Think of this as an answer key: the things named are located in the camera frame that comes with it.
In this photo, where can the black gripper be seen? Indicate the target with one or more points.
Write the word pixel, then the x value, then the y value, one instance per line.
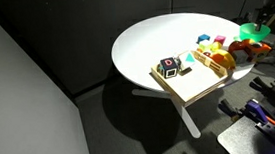
pixel 270 11

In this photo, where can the orange plush block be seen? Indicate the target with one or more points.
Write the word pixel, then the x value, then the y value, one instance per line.
pixel 257 49

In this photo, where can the white plush block teal triangle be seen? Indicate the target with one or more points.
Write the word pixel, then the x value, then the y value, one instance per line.
pixel 187 61

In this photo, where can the wooden tray box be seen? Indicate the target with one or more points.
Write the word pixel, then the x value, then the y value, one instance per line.
pixel 194 82

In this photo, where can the black plush letter block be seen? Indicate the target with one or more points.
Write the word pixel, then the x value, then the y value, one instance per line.
pixel 168 67

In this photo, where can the green plastic bowl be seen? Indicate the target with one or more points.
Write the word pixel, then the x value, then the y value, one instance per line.
pixel 249 32

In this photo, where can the red toy tomato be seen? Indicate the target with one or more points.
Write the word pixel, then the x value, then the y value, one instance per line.
pixel 235 48

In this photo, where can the gray cube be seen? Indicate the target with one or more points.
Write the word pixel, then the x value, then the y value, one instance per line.
pixel 241 56

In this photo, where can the magenta cube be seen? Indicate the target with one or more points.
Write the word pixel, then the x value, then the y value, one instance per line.
pixel 220 39

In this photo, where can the yellow toy banana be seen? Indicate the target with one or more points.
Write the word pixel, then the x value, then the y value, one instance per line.
pixel 224 57

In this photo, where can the yellow-green toy fruit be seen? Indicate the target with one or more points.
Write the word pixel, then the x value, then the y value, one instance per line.
pixel 215 46

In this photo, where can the blue cube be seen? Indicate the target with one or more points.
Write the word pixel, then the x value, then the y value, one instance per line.
pixel 203 38

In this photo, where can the light green cube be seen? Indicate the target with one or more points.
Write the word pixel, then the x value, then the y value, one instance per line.
pixel 204 45

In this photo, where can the black spring clamp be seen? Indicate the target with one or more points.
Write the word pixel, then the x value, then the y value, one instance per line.
pixel 232 108
pixel 263 86

